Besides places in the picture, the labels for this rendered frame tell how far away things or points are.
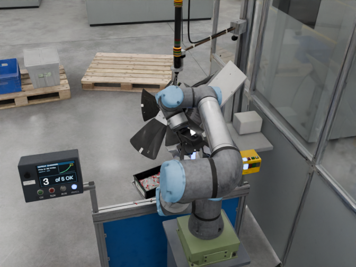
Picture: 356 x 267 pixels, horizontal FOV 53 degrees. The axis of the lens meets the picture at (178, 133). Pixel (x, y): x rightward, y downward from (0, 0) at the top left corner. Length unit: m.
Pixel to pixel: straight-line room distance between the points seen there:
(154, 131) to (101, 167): 1.50
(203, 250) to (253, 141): 1.19
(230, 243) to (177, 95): 0.64
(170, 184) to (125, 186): 2.40
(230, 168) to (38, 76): 4.01
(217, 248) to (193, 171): 0.59
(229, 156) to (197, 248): 0.56
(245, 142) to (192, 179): 1.52
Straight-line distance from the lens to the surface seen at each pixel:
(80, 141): 3.99
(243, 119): 2.49
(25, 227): 3.20
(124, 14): 7.51
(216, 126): 1.13
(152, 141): 2.17
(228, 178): 0.98
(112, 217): 1.99
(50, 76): 4.81
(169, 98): 1.24
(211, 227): 1.48
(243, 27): 2.41
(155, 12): 7.60
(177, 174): 0.95
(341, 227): 2.11
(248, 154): 1.99
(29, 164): 1.70
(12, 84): 4.83
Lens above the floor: 2.26
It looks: 34 degrees down
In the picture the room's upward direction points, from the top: 2 degrees clockwise
